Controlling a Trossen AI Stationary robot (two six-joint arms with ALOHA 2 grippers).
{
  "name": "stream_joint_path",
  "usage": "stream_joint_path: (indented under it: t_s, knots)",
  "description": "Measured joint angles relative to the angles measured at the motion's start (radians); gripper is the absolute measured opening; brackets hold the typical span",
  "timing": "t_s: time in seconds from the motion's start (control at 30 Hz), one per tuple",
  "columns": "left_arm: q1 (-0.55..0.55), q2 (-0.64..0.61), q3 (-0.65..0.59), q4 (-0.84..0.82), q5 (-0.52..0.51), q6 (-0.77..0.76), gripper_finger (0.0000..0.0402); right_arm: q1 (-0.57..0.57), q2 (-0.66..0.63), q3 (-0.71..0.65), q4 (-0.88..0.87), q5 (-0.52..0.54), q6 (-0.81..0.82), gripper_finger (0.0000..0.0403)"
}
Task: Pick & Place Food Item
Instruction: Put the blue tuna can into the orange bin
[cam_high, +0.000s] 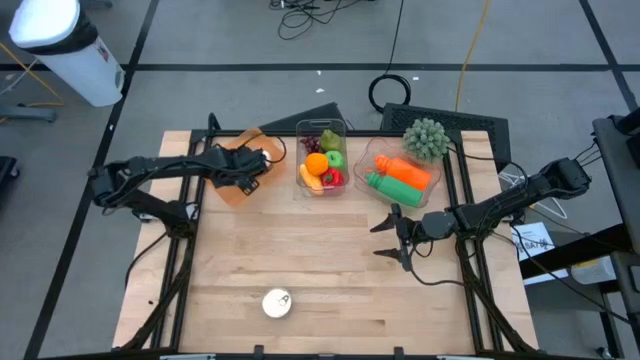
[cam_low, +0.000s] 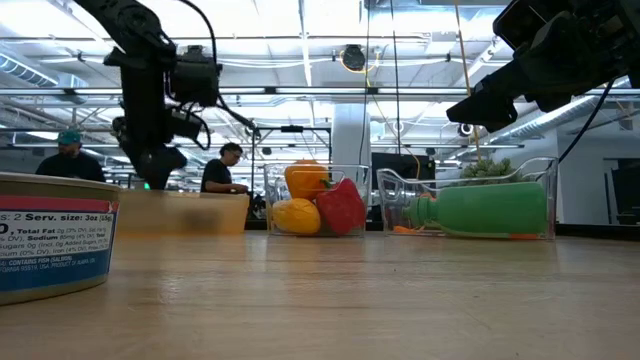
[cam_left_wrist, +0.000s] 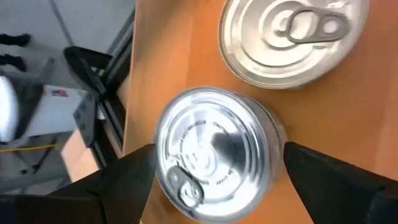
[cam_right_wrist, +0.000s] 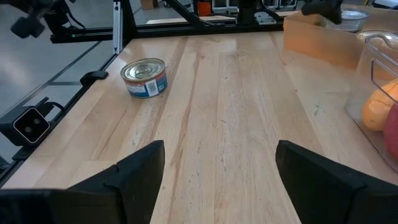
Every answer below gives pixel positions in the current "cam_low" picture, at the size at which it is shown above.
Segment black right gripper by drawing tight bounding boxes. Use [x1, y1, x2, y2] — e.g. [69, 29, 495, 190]
[446, 0, 640, 134]

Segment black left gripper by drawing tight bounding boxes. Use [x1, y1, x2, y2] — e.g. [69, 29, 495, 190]
[103, 44, 189, 191]

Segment green squeeze bottle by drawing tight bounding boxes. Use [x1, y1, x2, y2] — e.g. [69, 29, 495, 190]
[402, 181, 549, 239]

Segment orange toy fruit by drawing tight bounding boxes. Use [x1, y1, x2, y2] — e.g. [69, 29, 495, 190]
[283, 159, 331, 201]

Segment red toy bell pepper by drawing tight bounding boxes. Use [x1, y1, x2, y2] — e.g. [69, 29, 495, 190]
[314, 177, 368, 237]

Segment person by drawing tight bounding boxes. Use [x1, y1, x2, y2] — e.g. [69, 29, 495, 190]
[34, 129, 107, 184]
[200, 142, 250, 195]

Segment green artificial succulent plant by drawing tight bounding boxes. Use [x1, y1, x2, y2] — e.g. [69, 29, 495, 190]
[457, 157, 531, 184]

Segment orange translucent plastic bin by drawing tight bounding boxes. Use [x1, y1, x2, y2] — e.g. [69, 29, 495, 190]
[117, 189, 251, 236]

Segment wide clear plastic bin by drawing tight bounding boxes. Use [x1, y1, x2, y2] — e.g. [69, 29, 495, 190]
[375, 156, 559, 241]

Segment blue label tin can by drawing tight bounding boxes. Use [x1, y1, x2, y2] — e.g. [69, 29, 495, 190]
[0, 172, 123, 307]

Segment narrow clear plastic bin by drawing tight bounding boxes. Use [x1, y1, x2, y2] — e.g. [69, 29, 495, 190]
[263, 163, 372, 239]

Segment yellow hanging cable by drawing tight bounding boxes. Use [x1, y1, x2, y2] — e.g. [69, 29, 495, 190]
[452, 0, 484, 161]

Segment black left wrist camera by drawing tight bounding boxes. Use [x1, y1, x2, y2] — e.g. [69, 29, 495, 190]
[167, 44, 224, 109]

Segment black background rig frame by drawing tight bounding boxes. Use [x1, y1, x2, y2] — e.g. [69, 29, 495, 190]
[249, 124, 334, 201]

